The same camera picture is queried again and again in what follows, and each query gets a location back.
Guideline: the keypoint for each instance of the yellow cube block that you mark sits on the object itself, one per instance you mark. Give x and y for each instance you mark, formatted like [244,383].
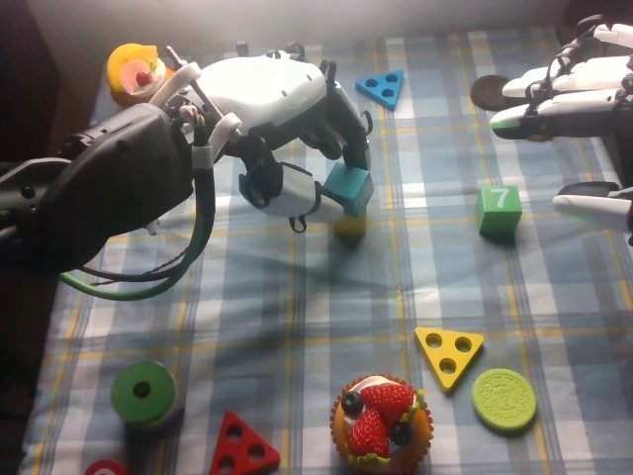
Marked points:
[350,226]

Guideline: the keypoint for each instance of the orange fruit cupcake toy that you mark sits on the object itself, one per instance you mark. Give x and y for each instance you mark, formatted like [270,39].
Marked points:
[131,74]

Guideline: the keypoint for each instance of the blue plaid tablecloth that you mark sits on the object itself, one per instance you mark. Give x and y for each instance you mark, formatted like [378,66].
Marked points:
[297,307]

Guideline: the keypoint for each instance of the yellow triangle block with holes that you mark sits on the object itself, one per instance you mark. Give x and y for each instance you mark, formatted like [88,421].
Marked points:
[449,350]

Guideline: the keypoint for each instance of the teal cube with letter K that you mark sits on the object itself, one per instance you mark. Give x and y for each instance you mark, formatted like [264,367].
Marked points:
[353,190]

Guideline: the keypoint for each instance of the red triangle block with holes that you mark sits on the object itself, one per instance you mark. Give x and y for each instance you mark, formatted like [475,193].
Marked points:
[242,444]

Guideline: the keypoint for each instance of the blue triangle block with holes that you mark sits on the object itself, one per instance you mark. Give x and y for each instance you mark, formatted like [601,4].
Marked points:
[380,87]

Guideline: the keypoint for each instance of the green cube with white seven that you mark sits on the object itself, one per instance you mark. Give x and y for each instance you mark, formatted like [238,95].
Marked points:
[497,218]

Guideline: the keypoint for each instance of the red cylinder with white letter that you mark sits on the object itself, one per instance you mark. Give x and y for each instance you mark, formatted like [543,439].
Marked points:
[94,470]

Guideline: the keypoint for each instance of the brown sandwich cookie toy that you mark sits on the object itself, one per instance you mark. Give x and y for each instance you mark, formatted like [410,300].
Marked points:
[484,94]

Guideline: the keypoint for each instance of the strawberry tart toy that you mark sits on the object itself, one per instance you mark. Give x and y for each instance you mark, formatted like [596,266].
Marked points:
[378,420]

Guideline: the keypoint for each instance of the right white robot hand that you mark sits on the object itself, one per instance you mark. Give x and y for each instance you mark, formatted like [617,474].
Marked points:
[583,104]

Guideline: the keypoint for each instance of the green sandwich cookie toy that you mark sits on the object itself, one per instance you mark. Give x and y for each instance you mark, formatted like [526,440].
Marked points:
[504,398]

